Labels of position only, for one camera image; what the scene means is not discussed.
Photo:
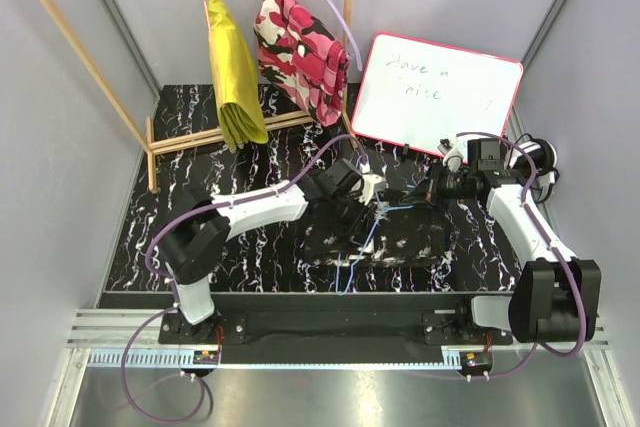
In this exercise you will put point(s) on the black headphones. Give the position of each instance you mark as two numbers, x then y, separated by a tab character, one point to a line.
545	159

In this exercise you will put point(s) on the aluminium rail frame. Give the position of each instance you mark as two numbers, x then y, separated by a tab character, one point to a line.
341	378

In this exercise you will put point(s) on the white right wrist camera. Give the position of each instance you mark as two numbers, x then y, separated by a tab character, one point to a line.
453	158

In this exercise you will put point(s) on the pink camouflage trousers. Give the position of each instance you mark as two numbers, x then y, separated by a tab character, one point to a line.
298	55

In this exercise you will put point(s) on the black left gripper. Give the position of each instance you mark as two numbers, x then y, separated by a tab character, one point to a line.
356	228

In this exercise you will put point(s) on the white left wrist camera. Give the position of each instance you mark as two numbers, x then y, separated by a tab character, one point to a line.
371	184

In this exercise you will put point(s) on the wooden clothes rack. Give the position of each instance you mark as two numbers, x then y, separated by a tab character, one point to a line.
170	39

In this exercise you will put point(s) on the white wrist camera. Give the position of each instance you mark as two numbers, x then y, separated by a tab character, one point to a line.
371	184
453	158

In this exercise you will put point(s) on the black white patterned trousers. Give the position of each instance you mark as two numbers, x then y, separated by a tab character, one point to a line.
415	237

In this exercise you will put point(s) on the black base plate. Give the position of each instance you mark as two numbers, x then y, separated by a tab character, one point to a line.
310	324

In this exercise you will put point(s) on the pink framed whiteboard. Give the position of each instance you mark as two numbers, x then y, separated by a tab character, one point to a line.
417	93

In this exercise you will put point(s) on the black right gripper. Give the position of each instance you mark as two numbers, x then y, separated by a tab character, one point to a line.
429	189

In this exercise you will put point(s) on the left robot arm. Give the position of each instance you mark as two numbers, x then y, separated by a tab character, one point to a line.
192	242

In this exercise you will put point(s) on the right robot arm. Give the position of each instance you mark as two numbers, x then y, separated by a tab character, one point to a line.
556	297

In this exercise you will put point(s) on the blue wire hanger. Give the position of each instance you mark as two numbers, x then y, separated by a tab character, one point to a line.
379	215

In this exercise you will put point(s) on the yellow-green folded garment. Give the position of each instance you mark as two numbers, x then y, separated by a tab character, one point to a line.
235	80

